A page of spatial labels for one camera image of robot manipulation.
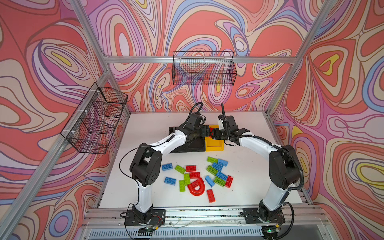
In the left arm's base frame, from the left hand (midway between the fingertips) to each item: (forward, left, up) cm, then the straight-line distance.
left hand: (209, 129), depth 91 cm
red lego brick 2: (-28, -10, -12) cm, 32 cm away
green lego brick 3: (-14, -2, -14) cm, 20 cm away
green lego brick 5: (-27, -5, -14) cm, 31 cm away
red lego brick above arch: (-24, +9, -13) cm, 29 cm away
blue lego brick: (-19, +26, -12) cm, 34 cm away
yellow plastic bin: (-2, -3, -14) cm, 15 cm away
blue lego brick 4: (-19, -5, -13) cm, 24 cm away
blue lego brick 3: (-16, -8, -13) cm, 22 cm away
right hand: (-2, -4, -5) cm, 6 cm away
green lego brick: (-20, +18, -14) cm, 30 cm away
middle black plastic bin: (0, +6, -18) cm, 19 cm away
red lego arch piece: (-30, +11, -14) cm, 35 cm away
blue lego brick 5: (-24, -7, -14) cm, 29 cm away
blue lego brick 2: (-27, +23, -14) cm, 38 cm away
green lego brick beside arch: (-26, +13, -13) cm, 32 cm away
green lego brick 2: (-29, +16, -15) cm, 37 cm away
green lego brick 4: (-21, -1, -14) cm, 25 cm away
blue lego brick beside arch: (-27, +1, -13) cm, 30 cm away
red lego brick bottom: (-35, 0, -14) cm, 38 cm away
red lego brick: (-20, +11, -13) cm, 26 cm away
